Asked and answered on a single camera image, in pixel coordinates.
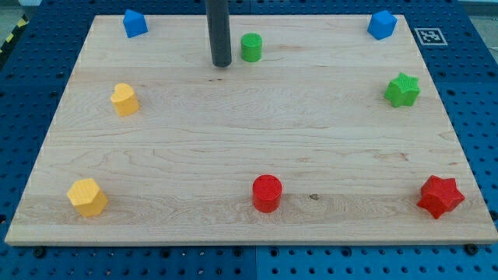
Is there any green cylinder block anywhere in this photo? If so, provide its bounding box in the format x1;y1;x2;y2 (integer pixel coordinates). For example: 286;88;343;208
240;33;263;62

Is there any red cylinder block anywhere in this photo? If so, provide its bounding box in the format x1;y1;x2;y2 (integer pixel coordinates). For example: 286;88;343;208
252;174;282;213

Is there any light wooden board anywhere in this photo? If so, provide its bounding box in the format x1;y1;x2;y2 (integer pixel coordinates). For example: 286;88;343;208
5;15;497;247

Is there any yellow heart block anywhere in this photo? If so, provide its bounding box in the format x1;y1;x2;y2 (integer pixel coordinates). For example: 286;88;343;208
110;83;140;117

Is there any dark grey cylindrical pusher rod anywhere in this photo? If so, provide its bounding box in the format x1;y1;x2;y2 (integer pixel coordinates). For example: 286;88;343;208
205;0;232;68

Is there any green star block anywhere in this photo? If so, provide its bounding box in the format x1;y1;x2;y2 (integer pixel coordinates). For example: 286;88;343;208
384;72;420;107

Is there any blue pentagon block left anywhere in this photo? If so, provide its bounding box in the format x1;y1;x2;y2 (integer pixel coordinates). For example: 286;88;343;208
122;9;149;38

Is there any yellow hexagon block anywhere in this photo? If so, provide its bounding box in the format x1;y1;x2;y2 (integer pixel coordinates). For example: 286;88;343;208
67;178;108;217

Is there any blue cube block right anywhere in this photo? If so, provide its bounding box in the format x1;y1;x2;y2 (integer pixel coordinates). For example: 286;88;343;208
367;10;398;40

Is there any red star block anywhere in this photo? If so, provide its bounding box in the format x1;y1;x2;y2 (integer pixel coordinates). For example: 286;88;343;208
416;175;465;219

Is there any white fiducial marker tag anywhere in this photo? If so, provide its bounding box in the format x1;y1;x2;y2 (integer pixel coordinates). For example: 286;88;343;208
414;27;447;46

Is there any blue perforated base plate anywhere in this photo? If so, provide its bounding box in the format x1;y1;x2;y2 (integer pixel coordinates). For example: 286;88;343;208
1;1;497;279

